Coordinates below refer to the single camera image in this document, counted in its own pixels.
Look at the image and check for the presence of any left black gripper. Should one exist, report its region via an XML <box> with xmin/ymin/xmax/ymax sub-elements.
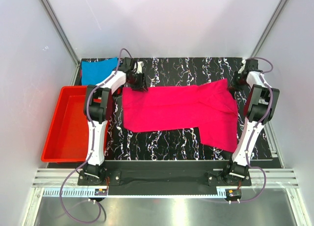
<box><xmin>128</xmin><ymin>72</ymin><xmax>148</xmax><ymax>92</ymax></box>

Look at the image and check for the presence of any pink t shirt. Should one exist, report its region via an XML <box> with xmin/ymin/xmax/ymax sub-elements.
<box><xmin>122</xmin><ymin>79</ymin><xmax>238</xmax><ymax>152</ymax></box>

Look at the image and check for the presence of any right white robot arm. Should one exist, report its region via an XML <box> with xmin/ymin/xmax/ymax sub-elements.
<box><xmin>221</xmin><ymin>57</ymin><xmax>280</xmax><ymax>186</ymax></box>

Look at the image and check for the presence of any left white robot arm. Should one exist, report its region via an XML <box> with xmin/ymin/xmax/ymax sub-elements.
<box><xmin>82</xmin><ymin>57</ymin><xmax>148</xmax><ymax>185</ymax></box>

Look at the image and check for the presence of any blue folded t shirt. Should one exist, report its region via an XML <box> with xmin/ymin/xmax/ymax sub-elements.
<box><xmin>81</xmin><ymin>57</ymin><xmax>118</xmax><ymax>86</ymax></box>

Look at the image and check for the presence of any red plastic bin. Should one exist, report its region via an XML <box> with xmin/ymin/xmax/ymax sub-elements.
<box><xmin>40</xmin><ymin>85</ymin><xmax>113</xmax><ymax>163</ymax></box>

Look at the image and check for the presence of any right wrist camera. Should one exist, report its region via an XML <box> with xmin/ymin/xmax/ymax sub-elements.
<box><xmin>238</xmin><ymin>59</ymin><xmax>246</xmax><ymax>74</ymax></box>

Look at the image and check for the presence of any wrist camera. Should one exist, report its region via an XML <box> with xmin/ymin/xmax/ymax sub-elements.
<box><xmin>134</xmin><ymin>61</ymin><xmax>144</xmax><ymax>74</ymax></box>
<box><xmin>238</xmin><ymin>59</ymin><xmax>246</xmax><ymax>74</ymax></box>

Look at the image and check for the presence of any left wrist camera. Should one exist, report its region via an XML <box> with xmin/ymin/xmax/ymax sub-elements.
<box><xmin>134</xmin><ymin>61</ymin><xmax>144</xmax><ymax>74</ymax></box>

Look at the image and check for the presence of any right aluminium frame post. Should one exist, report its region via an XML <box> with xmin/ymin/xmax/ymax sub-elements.
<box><xmin>249</xmin><ymin>0</ymin><xmax>289</xmax><ymax>58</ymax></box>

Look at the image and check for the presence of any aluminium frame post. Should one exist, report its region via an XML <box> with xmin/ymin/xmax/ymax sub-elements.
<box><xmin>40</xmin><ymin>0</ymin><xmax>80</xmax><ymax>66</ymax></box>
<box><xmin>249</xmin><ymin>0</ymin><xmax>289</xmax><ymax>58</ymax></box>

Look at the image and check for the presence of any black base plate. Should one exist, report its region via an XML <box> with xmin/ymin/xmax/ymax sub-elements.
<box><xmin>46</xmin><ymin>159</ymin><xmax>280</xmax><ymax>196</ymax></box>

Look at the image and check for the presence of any left aluminium frame post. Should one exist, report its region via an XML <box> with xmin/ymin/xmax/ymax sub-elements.
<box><xmin>40</xmin><ymin>0</ymin><xmax>80</xmax><ymax>66</ymax></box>

